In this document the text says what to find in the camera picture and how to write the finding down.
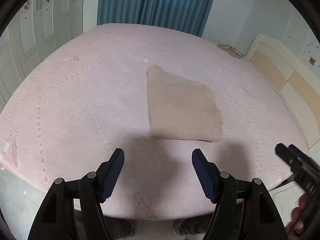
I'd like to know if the cream wooden headboard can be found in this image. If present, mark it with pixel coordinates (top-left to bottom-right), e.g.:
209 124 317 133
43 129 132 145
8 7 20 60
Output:
246 34 319 157

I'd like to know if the beige bedside box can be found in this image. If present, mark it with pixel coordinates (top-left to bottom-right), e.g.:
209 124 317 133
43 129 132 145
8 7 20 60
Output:
216 43 244 59

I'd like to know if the person's right hand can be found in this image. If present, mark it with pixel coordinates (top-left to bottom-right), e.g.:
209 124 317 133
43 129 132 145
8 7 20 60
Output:
285 193 308 239

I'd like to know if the white wardrobe with red flowers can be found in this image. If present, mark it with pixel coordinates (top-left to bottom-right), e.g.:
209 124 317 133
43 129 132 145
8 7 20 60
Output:
1 0 83 108

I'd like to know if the beige knitted sweater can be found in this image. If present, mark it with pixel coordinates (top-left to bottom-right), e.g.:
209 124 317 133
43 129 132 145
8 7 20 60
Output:
146 64 223 142

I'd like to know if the grey trouser leg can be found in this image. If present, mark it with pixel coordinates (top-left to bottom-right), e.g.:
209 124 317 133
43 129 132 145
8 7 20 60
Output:
173 213 213 236

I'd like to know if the pink patterned bed cover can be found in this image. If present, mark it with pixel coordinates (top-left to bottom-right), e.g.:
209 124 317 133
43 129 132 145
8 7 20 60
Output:
1 24 308 220

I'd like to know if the blue curtain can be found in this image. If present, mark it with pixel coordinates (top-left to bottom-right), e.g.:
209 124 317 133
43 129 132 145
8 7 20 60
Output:
97 0 213 36

